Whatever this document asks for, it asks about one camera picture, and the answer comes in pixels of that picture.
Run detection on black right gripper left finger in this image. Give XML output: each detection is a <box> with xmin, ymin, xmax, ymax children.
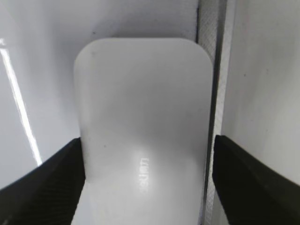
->
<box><xmin>0</xmin><ymin>138</ymin><xmax>84</xmax><ymax>225</ymax></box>

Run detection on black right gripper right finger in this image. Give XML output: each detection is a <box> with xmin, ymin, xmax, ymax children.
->
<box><xmin>212</xmin><ymin>135</ymin><xmax>300</xmax><ymax>225</ymax></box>

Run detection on white rectangular board eraser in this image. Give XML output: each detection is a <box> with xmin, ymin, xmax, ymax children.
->
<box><xmin>74</xmin><ymin>38</ymin><xmax>213</xmax><ymax>225</ymax></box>

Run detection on white board with grey frame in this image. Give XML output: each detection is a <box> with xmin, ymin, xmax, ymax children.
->
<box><xmin>0</xmin><ymin>0</ymin><xmax>300</xmax><ymax>225</ymax></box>

